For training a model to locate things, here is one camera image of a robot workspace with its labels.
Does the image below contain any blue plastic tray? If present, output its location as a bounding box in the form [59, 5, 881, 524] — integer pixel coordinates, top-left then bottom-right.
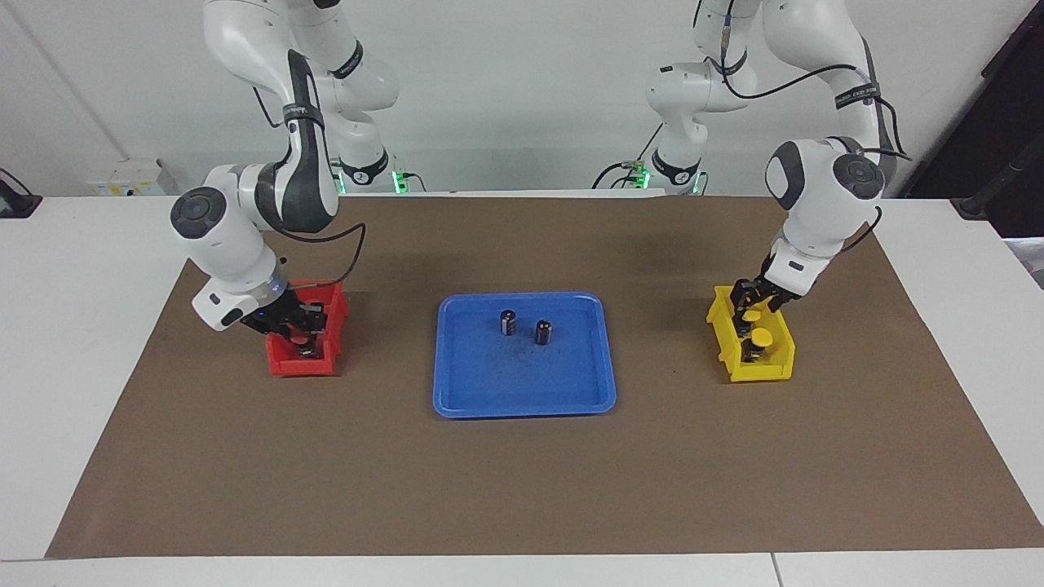
[432, 291, 617, 420]

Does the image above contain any red plastic bin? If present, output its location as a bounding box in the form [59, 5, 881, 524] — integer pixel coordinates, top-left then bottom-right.
[266, 280, 352, 377]

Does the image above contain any yellow plastic bin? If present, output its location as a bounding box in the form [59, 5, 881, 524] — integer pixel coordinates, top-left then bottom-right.
[706, 284, 796, 384]

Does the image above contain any beige box with yellow labels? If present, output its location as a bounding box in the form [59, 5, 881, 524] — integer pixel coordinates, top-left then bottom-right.
[88, 159, 179, 196]

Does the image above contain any black stand pole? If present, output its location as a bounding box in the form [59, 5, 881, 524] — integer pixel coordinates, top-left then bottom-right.
[953, 135, 1044, 221]

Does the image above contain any brown paper mat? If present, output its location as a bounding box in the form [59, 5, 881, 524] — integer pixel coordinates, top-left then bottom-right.
[45, 196, 1044, 559]

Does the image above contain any grey plastic cover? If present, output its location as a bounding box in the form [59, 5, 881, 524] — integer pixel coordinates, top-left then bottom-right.
[1005, 236, 1044, 288]

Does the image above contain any black table clamp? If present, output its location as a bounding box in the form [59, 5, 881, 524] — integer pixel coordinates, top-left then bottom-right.
[0, 167, 43, 219]

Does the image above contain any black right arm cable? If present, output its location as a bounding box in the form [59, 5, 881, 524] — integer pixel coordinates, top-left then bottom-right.
[253, 82, 366, 288]

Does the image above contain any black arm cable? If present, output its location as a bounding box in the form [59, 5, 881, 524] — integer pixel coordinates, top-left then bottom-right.
[693, 0, 913, 249]
[253, 82, 366, 288]

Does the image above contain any black base cable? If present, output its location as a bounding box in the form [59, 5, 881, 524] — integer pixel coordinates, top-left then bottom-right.
[591, 126, 663, 190]

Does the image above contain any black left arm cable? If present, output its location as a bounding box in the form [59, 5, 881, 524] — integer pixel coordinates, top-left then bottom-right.
[693, 0, 913, 249]

